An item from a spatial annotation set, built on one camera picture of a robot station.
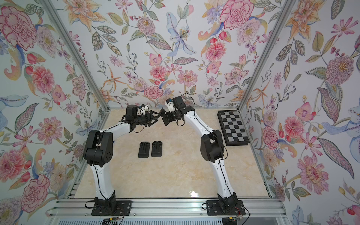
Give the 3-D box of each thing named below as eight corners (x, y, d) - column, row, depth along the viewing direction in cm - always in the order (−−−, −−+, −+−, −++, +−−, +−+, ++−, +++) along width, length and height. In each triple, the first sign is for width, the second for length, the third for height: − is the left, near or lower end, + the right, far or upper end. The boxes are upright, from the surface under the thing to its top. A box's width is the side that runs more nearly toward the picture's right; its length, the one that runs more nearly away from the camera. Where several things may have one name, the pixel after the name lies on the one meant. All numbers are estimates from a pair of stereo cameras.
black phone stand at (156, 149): (151, 156, 95) (150, 154, 93) (153, 143, 102) (152, 140, 100) (161, 156, 95) (161, 154, 93) (163, 143, 102) (162, 140, 100)
